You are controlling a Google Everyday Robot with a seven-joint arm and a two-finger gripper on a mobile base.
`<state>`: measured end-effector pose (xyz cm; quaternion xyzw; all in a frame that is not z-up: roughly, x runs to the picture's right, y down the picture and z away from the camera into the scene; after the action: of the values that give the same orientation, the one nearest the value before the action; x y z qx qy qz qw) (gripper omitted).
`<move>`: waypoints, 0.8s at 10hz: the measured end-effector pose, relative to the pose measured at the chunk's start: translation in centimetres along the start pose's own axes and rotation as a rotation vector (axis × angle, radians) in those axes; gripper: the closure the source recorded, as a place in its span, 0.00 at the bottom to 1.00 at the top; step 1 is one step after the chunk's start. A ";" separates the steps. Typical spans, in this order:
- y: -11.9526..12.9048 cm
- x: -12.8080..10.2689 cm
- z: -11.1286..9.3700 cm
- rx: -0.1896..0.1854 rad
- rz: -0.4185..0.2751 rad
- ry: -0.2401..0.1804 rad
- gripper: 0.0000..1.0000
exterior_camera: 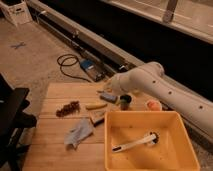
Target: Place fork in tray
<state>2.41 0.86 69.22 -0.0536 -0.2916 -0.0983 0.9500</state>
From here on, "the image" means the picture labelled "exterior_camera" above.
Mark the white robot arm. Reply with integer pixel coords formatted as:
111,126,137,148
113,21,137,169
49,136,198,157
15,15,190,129
104,62,213,139

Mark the yellow plastic tray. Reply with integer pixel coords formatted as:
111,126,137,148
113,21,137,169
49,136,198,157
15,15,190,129
105,111,200,171

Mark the blue power box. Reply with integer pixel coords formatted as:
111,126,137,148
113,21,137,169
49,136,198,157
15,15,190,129
80,59,105,82

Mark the yellow banana toy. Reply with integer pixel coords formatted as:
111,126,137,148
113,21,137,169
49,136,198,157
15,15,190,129
85,102,107,110

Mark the dark green cup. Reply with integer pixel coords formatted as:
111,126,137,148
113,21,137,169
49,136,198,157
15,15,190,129
120,94,132,110

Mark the small wooden block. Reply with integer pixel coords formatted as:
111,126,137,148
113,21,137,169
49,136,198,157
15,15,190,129
90,111,105,127

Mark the brown grape bunch toy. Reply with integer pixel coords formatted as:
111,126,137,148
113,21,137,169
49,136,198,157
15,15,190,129
56,101,80,117

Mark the grey crumpled cloth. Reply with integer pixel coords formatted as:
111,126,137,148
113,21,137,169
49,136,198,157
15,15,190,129
64,118,93,149

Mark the orange white plastic toy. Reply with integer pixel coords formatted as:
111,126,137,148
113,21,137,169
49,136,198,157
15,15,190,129
146,100,162,111

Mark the white kitchen utensil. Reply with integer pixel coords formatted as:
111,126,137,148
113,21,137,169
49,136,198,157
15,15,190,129
112,132,159,152

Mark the white cardboard box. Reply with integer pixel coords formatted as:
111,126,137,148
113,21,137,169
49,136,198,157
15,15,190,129
0,0,32,27

